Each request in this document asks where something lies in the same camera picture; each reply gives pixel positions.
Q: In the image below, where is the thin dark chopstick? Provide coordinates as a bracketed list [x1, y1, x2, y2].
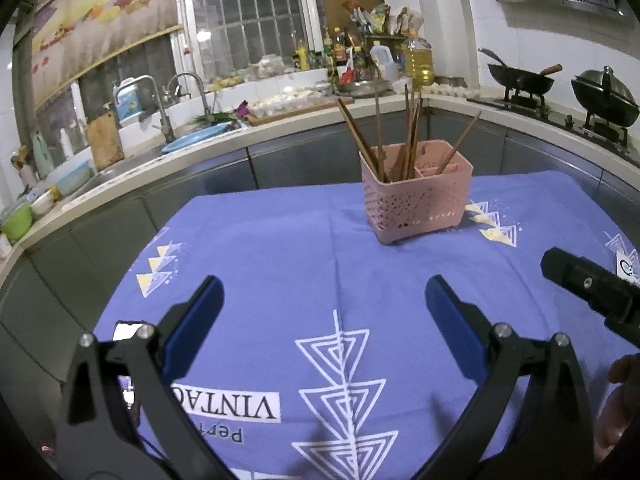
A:
[374, 90, 386, 182]

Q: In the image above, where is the brown wooden chopstick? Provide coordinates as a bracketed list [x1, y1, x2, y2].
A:
[336, 99, 386, 182]
[405, 96, 421, 180]
[400, 84, 413, 180]

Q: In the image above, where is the black chopstick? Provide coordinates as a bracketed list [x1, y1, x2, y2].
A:
[336, 99, 378, 174]

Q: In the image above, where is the dark reddish chopstick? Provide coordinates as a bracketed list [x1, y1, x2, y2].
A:
[436, 110, 482, 174]

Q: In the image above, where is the chrome kitchen faucet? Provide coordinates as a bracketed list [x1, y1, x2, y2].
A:
[113, 74, 176, 144]

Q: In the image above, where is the person hand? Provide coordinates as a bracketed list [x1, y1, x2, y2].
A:
[594, 353, 639, 464]

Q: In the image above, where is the black gas stove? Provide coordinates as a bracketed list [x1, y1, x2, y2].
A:
[469, 96, 632, 154]

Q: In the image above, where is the wok with steel lid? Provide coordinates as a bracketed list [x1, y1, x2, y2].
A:
[570, 65, 639, 128]

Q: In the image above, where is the green bowl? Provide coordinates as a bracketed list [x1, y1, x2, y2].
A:
[1, 202, 34, 242]

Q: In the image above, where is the blue patterned tablecloth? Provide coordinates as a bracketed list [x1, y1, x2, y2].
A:
[96, 171, 639, 479]

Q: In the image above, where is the pink perforated utensil basket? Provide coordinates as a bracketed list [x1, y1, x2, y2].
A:
[360, 140, 473, 245]

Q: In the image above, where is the egg tray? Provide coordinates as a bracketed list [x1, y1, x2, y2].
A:
[423, 82, 480, 99]

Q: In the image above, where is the wooden cutting board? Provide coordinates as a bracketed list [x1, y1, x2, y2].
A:
[86, 112, 125, 171]

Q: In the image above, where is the yellow cooking oil bottle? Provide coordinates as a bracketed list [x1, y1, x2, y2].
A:
[404, 28, 435, 88]

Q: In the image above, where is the blue plastic basin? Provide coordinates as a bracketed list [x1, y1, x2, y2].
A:
[160, 122, 232, 155]

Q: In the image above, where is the white plastic jug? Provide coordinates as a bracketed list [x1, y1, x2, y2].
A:
[370, 41, 399, 82]

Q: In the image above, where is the steel bowl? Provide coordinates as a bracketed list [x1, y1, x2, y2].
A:
[336, 80, 392, 99]

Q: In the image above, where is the long wooden board with dumplings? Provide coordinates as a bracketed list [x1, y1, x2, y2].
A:
[245, 90, 338, 127]

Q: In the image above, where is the fruit print window blind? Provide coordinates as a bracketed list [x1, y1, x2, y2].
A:
[14, 0, 180, 108]

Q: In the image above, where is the barred window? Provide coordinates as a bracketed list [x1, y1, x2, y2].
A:
[177, 0, 322, 80]

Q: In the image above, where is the black wok with handle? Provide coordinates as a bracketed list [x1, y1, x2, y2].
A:
[478, 48, 563, 101]

